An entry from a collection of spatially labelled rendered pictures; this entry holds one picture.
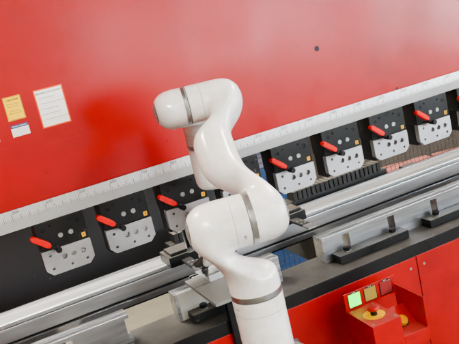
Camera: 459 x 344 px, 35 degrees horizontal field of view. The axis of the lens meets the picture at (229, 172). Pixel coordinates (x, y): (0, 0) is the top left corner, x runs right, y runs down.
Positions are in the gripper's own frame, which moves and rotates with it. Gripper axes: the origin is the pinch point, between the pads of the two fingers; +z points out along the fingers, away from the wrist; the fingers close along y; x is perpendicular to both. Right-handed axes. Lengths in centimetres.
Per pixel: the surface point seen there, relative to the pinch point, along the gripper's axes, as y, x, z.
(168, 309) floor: -37, -102, 221
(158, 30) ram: -1, -51, -58
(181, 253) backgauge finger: 2.6, -18.1, 15.6
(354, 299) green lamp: -38.7, 27.7, 4.5
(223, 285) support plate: 2.2, 10.4, -5.7
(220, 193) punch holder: -9.3, -16.3, -15.2
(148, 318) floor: -22, -100, 220
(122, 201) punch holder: 23.1, -20.5, -22.1
